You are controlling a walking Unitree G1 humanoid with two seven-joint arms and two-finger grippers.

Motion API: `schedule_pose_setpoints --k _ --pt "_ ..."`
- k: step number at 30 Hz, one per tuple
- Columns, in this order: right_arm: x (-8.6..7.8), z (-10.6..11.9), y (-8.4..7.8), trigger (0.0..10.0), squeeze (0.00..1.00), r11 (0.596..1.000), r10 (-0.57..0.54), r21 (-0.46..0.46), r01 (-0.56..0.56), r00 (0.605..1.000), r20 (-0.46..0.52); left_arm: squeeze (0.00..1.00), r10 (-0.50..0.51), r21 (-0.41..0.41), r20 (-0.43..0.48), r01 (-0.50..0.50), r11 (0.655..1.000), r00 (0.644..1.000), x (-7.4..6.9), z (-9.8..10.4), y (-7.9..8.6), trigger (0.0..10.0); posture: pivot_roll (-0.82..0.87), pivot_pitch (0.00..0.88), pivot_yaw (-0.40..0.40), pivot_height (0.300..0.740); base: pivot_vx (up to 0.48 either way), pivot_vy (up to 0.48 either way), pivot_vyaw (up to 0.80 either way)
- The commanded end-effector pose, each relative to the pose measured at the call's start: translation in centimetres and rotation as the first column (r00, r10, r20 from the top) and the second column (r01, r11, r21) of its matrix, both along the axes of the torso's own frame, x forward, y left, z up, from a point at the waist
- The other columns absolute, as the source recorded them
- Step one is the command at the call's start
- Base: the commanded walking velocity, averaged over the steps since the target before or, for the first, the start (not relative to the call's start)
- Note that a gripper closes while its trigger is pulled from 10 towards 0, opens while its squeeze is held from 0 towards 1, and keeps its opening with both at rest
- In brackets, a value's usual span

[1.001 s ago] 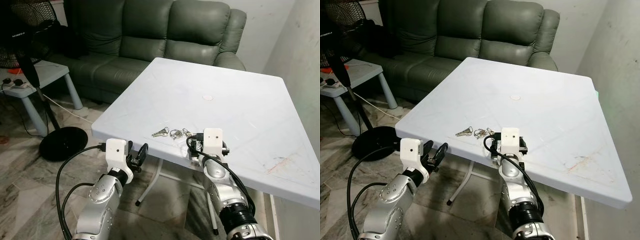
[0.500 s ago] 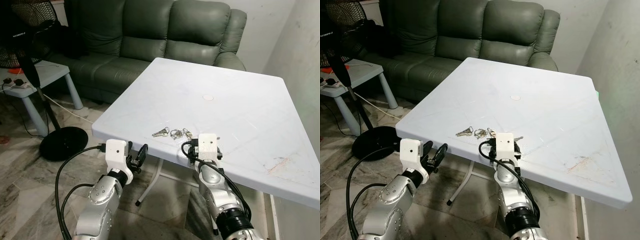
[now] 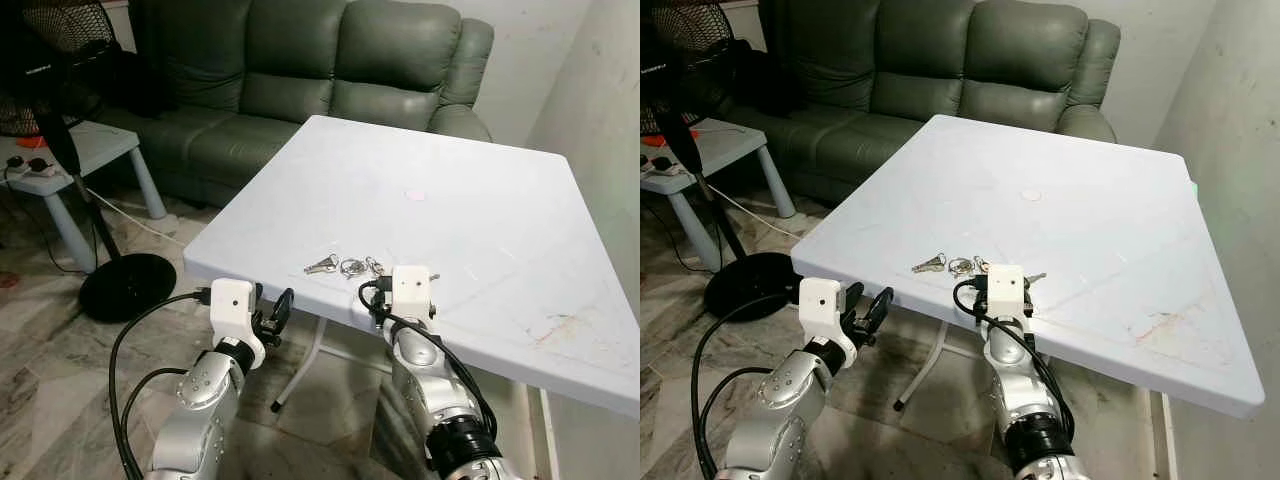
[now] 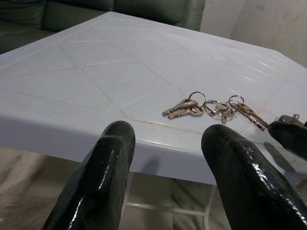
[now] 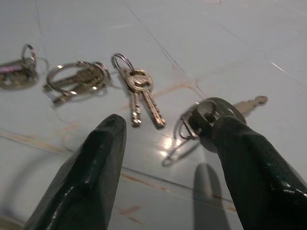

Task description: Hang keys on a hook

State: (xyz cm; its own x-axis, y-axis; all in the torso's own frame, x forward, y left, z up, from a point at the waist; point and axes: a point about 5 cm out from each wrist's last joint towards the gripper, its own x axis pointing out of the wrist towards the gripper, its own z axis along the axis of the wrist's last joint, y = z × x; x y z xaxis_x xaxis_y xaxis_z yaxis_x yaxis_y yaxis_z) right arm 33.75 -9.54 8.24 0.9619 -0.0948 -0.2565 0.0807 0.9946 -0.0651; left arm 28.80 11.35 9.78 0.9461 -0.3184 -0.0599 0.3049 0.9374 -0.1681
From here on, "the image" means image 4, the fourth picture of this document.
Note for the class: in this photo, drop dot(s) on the white plastic table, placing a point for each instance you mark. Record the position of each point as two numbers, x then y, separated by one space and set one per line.
96 83

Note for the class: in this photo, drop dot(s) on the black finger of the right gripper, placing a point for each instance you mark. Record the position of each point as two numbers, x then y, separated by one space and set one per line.
291 137
289 118

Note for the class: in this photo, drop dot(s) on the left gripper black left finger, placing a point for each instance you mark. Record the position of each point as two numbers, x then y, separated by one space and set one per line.
108 167

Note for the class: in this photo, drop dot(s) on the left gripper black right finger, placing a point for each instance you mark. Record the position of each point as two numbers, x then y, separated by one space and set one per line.
239 172

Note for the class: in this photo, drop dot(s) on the silver key bunch with rings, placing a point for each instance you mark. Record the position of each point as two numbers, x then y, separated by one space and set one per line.
184 105

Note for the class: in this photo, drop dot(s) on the dark green sofa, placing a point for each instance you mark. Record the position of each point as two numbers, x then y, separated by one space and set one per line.
153 9

